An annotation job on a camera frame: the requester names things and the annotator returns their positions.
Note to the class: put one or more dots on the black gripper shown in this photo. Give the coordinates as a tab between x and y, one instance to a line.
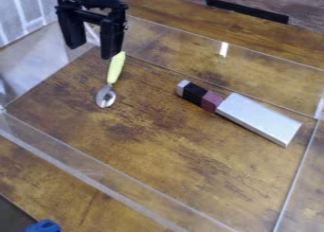
99	12

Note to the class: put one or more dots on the black strip on table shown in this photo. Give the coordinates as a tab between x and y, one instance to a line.
260	13

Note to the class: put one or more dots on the blue object at bottom edge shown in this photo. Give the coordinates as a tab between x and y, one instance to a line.
43	226

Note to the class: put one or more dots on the clear acrylic triangle bracket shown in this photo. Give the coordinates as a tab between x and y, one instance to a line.
93	37

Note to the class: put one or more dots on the spoon with yellow handle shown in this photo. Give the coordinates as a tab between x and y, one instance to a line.
106	96

